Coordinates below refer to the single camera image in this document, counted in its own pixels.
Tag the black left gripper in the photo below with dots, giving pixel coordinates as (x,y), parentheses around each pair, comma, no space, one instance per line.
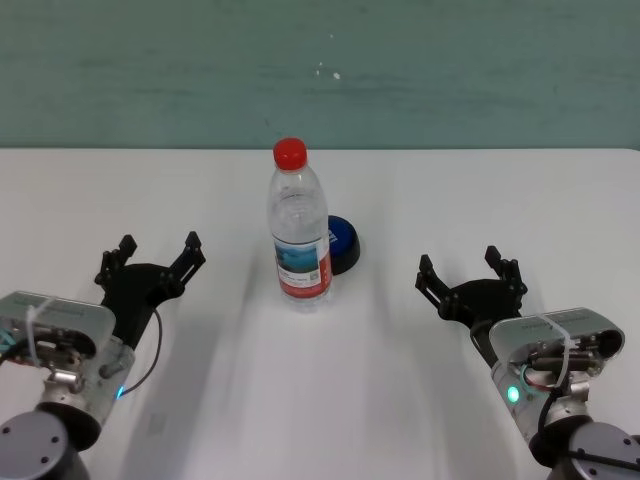
(137,290)

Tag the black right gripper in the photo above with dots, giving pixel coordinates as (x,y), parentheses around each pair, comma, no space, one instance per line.
(482,300)

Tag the blue button black base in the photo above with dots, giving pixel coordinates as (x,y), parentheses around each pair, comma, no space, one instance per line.
(345,242)

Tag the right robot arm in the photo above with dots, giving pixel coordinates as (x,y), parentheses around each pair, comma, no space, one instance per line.
(590,440)

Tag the clear water bottle red cap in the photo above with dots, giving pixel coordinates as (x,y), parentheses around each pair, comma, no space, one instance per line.
(299,225)

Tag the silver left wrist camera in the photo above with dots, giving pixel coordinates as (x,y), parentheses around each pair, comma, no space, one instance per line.
(75,317)

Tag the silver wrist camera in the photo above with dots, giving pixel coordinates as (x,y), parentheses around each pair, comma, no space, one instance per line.
(550,330)
(75,317)

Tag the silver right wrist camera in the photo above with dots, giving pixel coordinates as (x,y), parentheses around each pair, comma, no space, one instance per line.
(550,330)

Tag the white right camera zip tie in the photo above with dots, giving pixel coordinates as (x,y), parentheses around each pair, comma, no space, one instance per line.
(562,350)

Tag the white camera zip tie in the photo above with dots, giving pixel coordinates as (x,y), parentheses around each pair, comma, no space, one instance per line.
(562,350)
(33,325)

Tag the white left camera zip tie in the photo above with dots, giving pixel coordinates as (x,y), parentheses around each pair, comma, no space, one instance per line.
(33,325)

